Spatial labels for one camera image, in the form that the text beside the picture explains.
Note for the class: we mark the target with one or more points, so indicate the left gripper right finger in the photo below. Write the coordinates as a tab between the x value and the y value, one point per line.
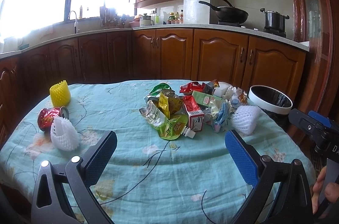
292	203

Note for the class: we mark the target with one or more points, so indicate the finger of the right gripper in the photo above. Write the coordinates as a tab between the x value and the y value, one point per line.
321	119
304	122

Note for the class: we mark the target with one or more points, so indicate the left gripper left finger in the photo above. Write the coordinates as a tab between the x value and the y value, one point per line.
50	203

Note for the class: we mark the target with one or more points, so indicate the white foam net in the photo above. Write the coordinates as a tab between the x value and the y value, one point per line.
64	135
244	119

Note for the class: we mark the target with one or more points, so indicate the orange blue paper wrapper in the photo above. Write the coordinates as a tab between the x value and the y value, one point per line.
238	98

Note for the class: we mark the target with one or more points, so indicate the white plastic bag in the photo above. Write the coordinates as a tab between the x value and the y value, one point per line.
230	94

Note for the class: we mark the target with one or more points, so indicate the blue white wrapper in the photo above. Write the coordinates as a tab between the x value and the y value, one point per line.
216	114

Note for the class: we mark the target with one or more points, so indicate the white styrofoam block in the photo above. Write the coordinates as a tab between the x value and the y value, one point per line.
221	89

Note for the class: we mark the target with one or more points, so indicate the green milk carton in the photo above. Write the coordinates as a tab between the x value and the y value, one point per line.
204	99

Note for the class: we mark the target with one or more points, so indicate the red milk carton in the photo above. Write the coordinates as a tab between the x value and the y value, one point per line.
195	114

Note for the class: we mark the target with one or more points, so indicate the red orange snack bag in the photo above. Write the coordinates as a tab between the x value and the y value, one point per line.
188	88

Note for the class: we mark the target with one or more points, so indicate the green spouted drink pouch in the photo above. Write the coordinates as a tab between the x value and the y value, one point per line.
167	128

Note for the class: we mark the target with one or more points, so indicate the yellow snack wrapper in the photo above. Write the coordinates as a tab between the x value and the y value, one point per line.
169	102

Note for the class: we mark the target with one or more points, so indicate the green paper cup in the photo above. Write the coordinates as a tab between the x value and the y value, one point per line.
154	94

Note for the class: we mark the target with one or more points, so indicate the white rimmed trash bin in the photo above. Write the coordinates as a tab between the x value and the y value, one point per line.
273	102

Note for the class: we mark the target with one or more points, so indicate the kitchen faucet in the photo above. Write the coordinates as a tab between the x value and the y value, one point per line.
76	29

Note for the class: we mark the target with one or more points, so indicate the gas stove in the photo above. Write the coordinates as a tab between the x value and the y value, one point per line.
268	30

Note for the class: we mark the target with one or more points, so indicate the crushed red drink can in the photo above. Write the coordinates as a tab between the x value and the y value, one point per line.
47	115

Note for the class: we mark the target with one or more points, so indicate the steel stock pot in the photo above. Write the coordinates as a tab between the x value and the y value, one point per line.
274	20

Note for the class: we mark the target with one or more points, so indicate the yellow foam fruit net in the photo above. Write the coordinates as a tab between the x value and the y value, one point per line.
60	94

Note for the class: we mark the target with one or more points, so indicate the lower wooden cabinets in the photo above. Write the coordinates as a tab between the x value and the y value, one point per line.
184	53

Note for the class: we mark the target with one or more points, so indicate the black wok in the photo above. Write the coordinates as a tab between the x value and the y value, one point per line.
228	14

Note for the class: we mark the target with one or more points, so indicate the teal floral tablecloth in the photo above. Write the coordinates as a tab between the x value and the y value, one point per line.
148	179

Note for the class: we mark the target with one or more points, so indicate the condiment bottles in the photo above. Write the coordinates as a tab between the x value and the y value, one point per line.
175	18

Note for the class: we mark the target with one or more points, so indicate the knife and utensil rack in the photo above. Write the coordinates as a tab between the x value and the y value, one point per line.
110	18

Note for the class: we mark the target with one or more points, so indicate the wooden door frame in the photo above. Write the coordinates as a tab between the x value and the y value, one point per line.
316	22

